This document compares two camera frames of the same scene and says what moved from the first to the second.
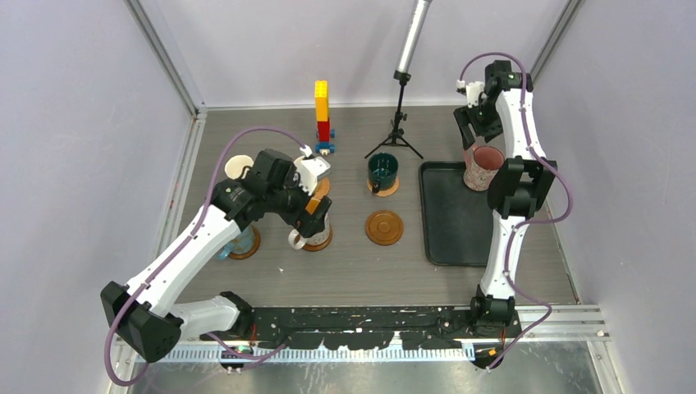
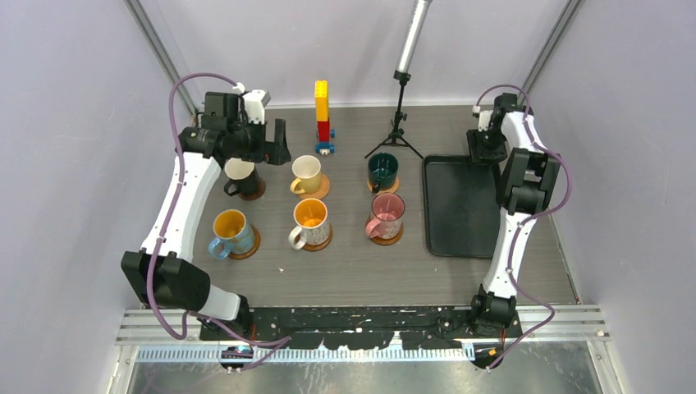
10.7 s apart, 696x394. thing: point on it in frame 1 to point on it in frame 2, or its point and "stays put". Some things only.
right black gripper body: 485,118 to 491,144
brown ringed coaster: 253,251 stays put
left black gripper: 309,223 to 274,153
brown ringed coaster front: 315,248 stays put
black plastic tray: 457,219 stays put
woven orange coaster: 322,187 stays put
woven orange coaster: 386,191 stays put
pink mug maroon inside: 482,164 to 386,217
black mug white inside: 237,167 stays put
